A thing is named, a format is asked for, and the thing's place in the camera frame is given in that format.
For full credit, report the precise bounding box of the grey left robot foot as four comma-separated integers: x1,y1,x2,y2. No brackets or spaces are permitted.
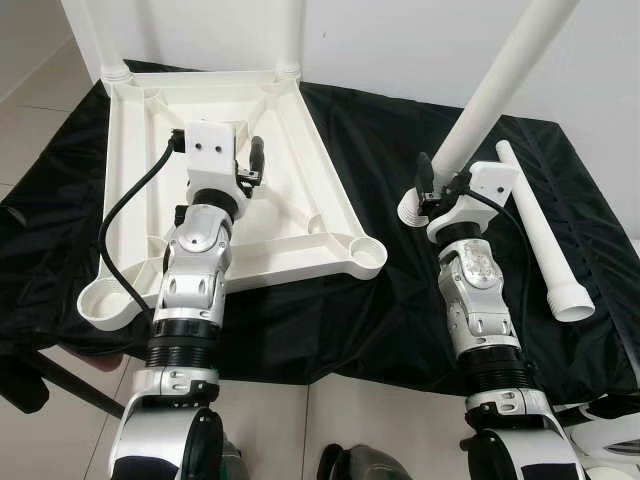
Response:
220,435,252,480

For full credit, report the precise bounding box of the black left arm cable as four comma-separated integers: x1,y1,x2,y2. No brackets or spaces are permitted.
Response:
98,130,193,313

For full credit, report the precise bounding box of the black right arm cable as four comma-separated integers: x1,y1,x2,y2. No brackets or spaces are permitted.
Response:
463,188,533,333

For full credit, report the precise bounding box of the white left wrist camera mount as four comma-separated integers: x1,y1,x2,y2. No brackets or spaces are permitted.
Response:
185,120,242,208

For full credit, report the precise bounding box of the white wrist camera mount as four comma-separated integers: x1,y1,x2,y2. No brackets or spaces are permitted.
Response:
425,162,522,243
185,120,242,208

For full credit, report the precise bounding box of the white plastic children table top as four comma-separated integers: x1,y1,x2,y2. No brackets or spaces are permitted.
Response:
78,65,390,330

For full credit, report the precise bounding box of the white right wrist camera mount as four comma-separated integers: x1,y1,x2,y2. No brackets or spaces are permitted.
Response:
425,162,522,243

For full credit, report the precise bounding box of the grey robot foot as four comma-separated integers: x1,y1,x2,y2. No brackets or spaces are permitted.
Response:
220,435,252,480
318,442,401,480

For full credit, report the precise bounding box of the black table cloth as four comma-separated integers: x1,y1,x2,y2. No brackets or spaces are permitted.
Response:
0,60,640,413

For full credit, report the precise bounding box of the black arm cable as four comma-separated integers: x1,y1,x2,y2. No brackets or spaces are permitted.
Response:
98,130,193,313
463,188,533,333

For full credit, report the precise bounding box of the grey right robot foot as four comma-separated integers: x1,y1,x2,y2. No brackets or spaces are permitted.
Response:
318,442,401,480

